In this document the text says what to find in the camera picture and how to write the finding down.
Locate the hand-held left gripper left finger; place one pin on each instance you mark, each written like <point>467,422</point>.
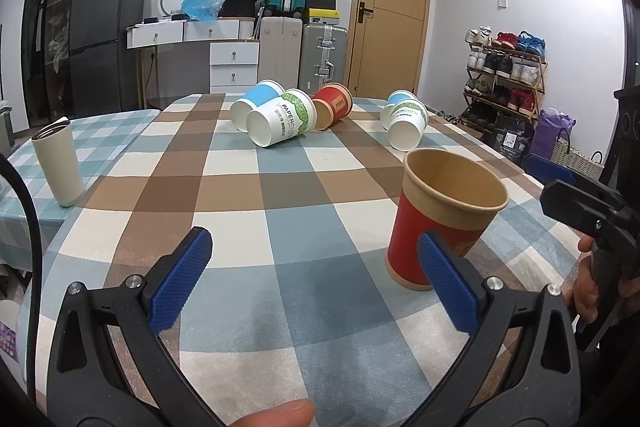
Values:
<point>182,279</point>

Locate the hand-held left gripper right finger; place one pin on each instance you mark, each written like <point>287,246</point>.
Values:
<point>447,282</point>

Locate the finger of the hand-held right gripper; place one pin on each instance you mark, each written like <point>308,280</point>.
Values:
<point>547,167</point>
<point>575,207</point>

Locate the red and brown paper cup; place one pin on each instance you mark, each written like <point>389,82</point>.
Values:
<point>335,99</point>
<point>420,222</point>

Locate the white green-print paper cup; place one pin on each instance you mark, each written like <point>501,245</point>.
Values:
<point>287,117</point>
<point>407,127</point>

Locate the blue and white paper cup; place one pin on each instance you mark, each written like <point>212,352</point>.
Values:
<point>400,98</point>
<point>262,93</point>

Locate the person's right hand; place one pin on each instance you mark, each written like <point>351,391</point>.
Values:
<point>582,302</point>

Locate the person's left hand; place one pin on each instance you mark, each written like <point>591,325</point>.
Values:
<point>272,413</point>

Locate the woven basket bag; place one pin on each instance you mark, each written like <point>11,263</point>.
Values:
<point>575,157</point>

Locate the purple bag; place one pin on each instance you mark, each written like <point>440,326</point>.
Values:
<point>552,127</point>

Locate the black printed sack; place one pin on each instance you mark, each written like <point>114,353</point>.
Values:
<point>511,138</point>

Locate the wooden shoe rack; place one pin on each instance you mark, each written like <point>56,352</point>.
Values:
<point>541,79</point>

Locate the rows of assorted shoes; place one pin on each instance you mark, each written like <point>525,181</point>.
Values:
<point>505,67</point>

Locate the brown and blue checked tablecloth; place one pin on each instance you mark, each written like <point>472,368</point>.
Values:
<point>280,217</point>

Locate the teal checked tablecloth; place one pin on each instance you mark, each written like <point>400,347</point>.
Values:
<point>105,132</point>

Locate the cream insulated tumbler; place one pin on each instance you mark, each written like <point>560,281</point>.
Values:
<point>55,162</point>

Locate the white drawer unit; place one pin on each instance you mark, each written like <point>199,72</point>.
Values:
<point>234,67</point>

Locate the wooden door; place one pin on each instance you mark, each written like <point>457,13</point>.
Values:
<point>390,2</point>

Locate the white dressing table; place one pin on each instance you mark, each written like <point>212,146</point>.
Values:
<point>160,34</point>

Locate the beige suitcase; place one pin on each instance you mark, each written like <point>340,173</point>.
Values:
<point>280,52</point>

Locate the silver suitcase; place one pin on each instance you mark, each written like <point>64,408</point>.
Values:
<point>322,57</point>

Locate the grey refrigerator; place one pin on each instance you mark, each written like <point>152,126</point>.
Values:
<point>107,32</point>

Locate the blue plastic bag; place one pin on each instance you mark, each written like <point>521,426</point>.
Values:
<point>202,7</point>

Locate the dark glass-door cabinet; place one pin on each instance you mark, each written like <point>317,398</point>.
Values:
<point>50,17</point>

